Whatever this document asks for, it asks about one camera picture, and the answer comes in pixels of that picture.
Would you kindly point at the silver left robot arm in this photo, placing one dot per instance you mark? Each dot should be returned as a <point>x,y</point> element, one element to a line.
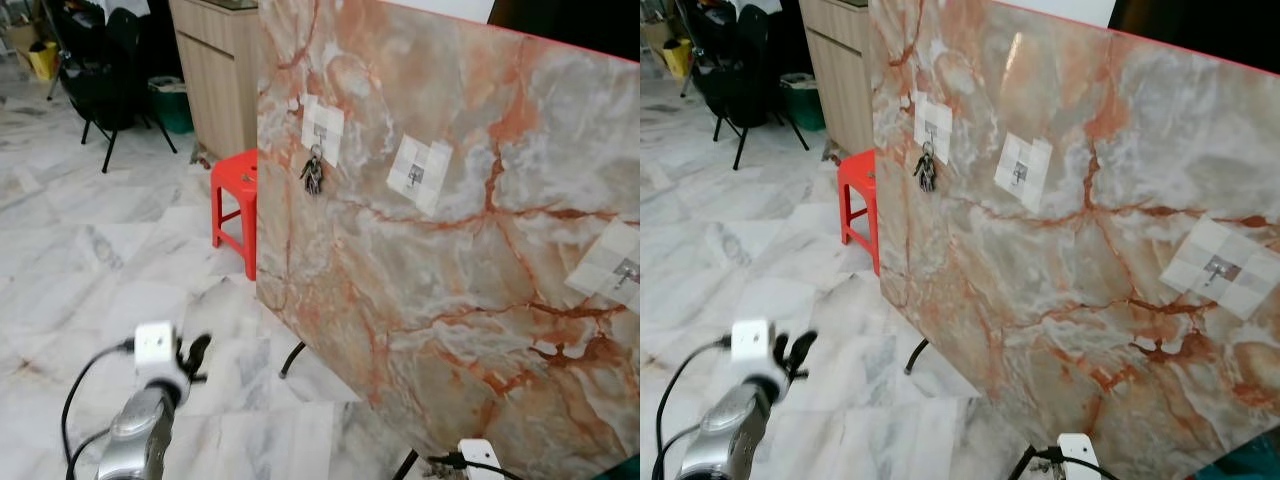
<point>140,430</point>
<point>730,430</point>

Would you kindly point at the white taped metal hook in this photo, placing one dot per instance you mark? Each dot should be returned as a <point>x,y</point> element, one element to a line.
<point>612,265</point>
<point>418,172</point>
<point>932,122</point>
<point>322,125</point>
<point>1220,268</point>
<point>1022,170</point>

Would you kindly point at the red plastic stool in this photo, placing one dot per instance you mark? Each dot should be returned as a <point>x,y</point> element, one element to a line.
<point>235,180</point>
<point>858,180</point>

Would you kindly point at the key bunch with purple fob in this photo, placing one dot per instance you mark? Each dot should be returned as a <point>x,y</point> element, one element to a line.
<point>926,177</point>
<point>313,180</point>

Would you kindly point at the green bin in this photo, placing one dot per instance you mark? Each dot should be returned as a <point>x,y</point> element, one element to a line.
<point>172,110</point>
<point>802,105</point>

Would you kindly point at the marble pattern board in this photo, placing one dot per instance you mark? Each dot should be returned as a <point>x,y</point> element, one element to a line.
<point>1080,280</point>
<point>450,280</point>

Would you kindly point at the light wooden cabinet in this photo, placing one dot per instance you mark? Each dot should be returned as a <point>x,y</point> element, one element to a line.
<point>840,80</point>
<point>215,80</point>

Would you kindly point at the yellow bag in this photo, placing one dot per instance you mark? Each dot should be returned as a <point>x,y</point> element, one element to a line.
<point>43,62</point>
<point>678,58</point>

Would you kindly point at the black television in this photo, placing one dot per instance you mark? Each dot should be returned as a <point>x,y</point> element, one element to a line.
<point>570,20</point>
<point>1200,15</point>

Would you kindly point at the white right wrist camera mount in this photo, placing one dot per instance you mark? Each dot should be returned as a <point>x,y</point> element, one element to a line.
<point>1078,458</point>
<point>477,462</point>

